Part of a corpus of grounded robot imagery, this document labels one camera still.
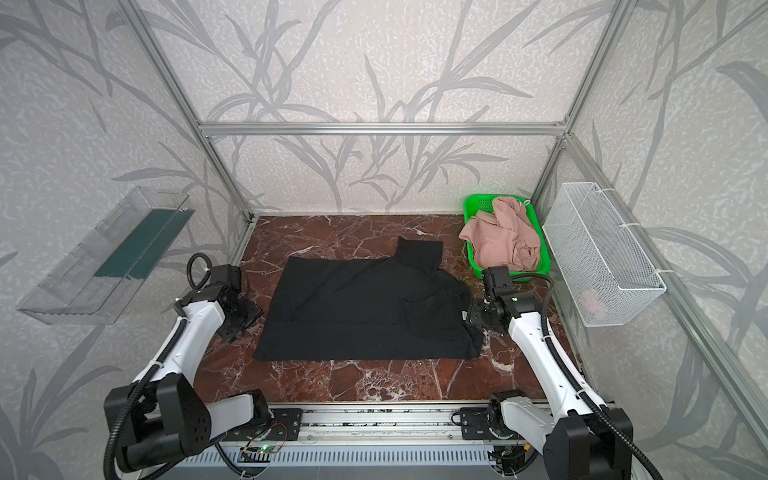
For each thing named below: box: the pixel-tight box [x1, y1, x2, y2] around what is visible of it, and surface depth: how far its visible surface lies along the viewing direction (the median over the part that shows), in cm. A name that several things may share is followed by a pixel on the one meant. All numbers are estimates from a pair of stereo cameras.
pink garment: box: [459, 197, 540, 271], surface depth 104 cm
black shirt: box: [253, 237, 484, 361], surface depth 96 cm
